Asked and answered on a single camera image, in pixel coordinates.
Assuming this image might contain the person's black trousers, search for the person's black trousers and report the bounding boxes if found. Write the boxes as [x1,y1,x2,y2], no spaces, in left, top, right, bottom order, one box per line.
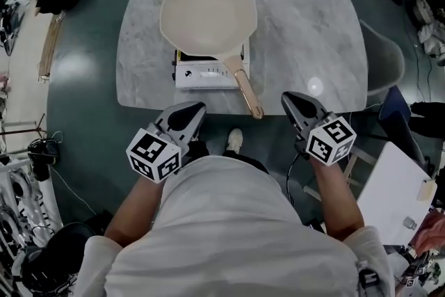
[180,139,270,175]

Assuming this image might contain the beige small box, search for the beige small box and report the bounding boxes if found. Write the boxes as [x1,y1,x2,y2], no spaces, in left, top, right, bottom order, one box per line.
[416,179,438,202]

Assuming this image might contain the beige pan with copper handle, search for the beige pan with copper handle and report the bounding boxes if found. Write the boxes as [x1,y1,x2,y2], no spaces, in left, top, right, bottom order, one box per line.
[159,0,265,120]

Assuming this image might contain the black cable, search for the black cable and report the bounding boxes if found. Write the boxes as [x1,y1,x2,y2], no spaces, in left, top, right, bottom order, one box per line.
[285,152,302,208]

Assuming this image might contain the person's right forearm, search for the person's right forearm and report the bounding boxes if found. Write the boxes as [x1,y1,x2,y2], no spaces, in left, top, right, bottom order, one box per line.
[310,155,365,243]

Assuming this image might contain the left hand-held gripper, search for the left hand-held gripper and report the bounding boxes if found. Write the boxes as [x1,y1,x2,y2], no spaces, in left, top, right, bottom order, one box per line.
[126,101,207,184]

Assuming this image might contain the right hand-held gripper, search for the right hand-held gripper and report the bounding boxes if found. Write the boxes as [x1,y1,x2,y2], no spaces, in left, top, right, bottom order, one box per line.
[280,90,358,167]

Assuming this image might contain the dark blue chair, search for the dark blue chair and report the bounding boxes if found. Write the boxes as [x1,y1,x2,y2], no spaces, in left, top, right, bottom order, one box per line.
[377,85,427,168]

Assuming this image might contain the grey shell chair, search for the grey shell chair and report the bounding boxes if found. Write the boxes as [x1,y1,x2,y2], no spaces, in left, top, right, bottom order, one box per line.
[358,19,406,97]

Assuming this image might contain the person's white shirt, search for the person's white shirt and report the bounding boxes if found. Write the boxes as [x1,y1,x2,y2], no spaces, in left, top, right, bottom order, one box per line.
[73,154,396,297]

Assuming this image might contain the small white table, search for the small white table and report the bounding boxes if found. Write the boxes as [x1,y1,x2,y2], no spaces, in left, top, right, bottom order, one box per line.
[356,141,438,248]

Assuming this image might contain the person's white shoe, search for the person's white shoe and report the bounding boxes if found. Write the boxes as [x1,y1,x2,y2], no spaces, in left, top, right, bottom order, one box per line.
[225,127,244,153]

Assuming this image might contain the person's left forearm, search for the person's left forearm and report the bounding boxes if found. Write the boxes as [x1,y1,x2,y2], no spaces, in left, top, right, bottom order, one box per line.
[103,176,168,248]

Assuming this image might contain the white portable stove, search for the white portable stove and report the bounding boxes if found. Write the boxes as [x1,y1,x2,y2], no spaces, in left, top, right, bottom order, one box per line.
[172,40,251,90]

